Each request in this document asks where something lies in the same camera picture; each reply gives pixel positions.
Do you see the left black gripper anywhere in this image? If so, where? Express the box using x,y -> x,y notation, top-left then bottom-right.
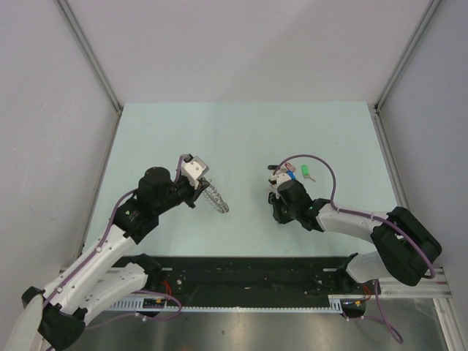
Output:
154,165 -> 208,214

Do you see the round metal keyring disc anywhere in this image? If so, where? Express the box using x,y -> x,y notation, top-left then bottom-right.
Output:
202,178 -> 230,214

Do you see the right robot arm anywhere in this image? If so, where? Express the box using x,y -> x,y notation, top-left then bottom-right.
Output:
268,179 -> 442,293

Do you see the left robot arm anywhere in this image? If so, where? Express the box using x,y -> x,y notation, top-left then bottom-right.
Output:
22,155 -> 209,350

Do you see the red tag key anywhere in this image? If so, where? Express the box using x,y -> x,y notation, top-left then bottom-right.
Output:
284,162 -> 295,172

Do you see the green tag key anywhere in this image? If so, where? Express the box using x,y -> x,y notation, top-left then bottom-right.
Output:
301,165 -> 316,182

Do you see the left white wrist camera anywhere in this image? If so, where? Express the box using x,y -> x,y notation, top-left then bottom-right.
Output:
181,154 -> 209,189

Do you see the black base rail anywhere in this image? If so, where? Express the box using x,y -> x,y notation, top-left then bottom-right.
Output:
156,257 -> 364,309

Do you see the white slotted cable duct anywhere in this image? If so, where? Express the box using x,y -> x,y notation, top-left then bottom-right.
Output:
105,295 -> 352,314

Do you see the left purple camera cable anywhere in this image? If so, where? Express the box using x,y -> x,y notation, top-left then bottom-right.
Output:
39,153 -> 191,341

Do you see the purple camera cable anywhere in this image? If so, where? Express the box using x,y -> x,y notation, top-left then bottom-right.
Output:
273,154 -> 438,344
39,153 -> 191,341

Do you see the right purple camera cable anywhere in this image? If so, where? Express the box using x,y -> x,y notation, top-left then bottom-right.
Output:
273,154 -> 438,344

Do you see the left aluminium frame post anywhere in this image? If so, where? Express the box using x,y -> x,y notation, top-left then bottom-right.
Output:
54,0 -> 123,117

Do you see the aluminium frame post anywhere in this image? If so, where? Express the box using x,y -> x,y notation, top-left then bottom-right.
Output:
373,0 -> 444,113
54,0 -> 123,117

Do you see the right aluminium frame post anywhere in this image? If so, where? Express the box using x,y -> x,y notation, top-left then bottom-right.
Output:
373,0 -> 444,113

